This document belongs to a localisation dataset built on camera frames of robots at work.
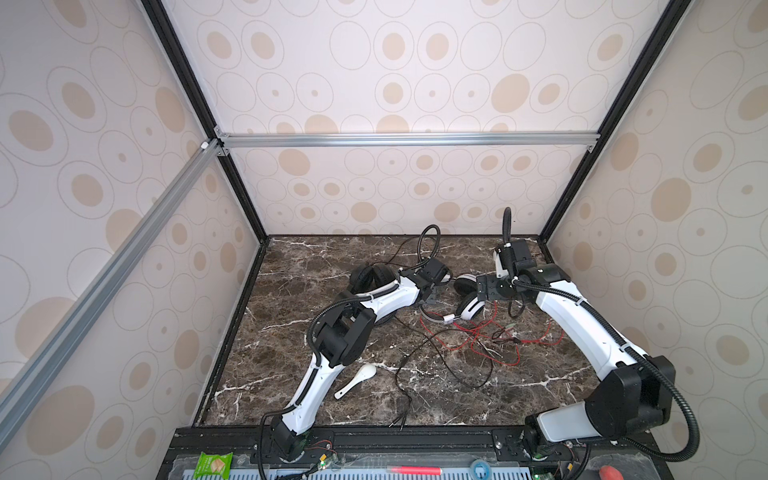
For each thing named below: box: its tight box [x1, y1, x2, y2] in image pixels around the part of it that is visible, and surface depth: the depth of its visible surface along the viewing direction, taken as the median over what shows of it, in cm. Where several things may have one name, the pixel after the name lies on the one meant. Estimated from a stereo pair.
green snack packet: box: [194, 452, 234, 480], surface depth 71 cm
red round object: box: [598, 465, 625, 480], surface depth 69 cm
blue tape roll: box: [470, 459, 490, 480], surface depth 71 cm
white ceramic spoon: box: [334, 364, 377, 400], surface depth 85 cm
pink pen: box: [387, 466, 443, 476], surface depth 72 cm
